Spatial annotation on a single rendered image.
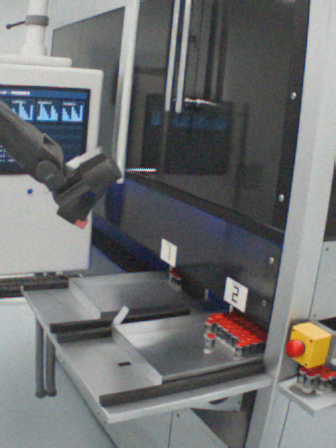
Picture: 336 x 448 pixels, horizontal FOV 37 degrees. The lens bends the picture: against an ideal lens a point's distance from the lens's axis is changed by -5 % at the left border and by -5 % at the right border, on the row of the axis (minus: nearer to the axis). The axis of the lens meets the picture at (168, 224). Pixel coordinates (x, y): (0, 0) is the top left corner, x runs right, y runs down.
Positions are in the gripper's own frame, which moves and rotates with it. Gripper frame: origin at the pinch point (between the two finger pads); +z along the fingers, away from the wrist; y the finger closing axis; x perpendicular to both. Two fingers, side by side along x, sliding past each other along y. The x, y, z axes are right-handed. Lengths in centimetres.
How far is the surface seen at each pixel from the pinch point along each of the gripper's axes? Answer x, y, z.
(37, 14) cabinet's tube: -63, -36, 54
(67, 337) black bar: 10.0, 34.0, 5.2
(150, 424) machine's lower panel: 43, 66, 53
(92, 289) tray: 5, 31, 41
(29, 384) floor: -11, 120, 126
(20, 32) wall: -288, -60, 454
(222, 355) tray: 43.9, 19.3, 10.5
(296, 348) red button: 53, 5, -8
